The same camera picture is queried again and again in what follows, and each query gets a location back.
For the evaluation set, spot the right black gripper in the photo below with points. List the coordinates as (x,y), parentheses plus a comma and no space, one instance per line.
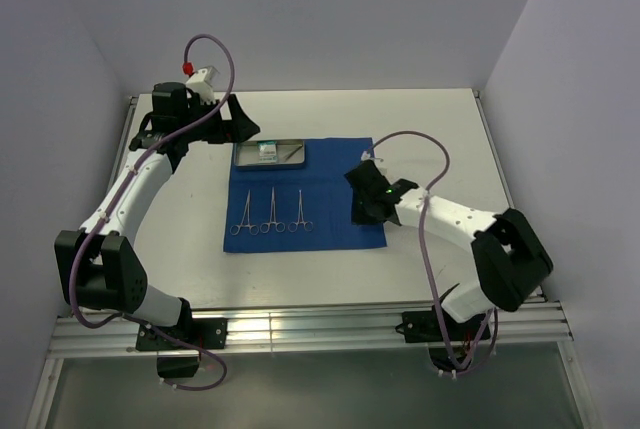
(368,194)

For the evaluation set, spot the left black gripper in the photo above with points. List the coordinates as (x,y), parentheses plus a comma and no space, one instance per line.
(228,122)

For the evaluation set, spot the metal instrument tray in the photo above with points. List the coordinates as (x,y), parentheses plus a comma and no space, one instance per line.
(245,155)

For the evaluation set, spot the green white gauze packet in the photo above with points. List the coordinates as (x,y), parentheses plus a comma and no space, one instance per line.
(267,152)

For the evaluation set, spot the steel surgical scissors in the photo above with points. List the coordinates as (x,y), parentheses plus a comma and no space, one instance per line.
(301,223)

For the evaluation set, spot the steel tweezers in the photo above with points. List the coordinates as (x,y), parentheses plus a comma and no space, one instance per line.
(290,154)

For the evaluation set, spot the steel hemostat forceps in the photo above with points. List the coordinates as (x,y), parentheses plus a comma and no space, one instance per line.
(273,223)

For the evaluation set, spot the blue surgical drape cloth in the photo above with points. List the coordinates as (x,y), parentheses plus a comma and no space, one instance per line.
(327,202)

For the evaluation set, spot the steel needle holder forceps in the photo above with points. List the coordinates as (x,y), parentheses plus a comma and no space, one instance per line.
(245,223)

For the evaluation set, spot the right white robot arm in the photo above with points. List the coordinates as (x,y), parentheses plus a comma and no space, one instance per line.
(510,260)

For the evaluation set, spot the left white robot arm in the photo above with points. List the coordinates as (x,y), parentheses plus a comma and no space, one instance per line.
(97,264)

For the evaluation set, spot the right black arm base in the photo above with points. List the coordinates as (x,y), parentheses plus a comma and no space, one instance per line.
(423,327)

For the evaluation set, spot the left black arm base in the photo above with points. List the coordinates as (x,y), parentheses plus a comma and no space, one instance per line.
(208,333)

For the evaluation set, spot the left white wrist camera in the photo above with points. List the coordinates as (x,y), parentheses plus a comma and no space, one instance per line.
(201,83)

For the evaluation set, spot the aluminium extrusion rail frame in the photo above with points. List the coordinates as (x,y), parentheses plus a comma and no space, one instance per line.
(311,339)

